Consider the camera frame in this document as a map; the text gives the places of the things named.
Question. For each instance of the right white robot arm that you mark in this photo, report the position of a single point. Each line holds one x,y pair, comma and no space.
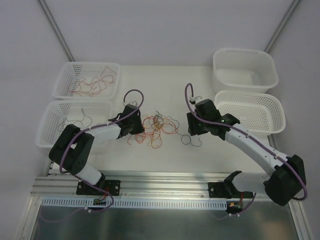
284,176

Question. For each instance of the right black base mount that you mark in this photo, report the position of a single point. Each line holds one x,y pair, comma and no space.
221,190

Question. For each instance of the frame post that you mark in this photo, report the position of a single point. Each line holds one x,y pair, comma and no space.
55,27
288,14

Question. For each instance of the rear right white tub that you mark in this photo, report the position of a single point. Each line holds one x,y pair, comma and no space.
246,70

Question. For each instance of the white basket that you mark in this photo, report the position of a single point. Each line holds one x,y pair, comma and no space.
260,113
87,80
83,113

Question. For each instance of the front right white basket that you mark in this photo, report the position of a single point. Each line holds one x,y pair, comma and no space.
260,113

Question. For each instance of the left frame post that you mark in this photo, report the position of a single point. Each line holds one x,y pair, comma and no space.
55,27

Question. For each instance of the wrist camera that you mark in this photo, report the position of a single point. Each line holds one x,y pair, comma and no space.
132,103
195,99

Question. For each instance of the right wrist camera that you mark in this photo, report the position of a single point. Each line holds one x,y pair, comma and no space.
195,99

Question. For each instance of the front left white basket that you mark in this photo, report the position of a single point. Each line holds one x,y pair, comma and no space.
83,113

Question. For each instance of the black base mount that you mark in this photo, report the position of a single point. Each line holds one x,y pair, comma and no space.
111,186
221,190

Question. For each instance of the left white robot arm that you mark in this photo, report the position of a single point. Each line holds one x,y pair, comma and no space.
72,149

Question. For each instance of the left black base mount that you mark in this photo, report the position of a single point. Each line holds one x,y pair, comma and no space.
111,186

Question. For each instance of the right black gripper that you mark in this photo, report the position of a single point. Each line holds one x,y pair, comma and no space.
190,124

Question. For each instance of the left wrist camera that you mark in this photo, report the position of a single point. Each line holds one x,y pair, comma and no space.
132,103

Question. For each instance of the rear left white basket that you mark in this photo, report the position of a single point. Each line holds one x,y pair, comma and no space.
87,80

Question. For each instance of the right frame post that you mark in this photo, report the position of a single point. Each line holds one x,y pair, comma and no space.
288,14

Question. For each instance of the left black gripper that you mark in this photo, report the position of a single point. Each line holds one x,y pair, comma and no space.
138,122

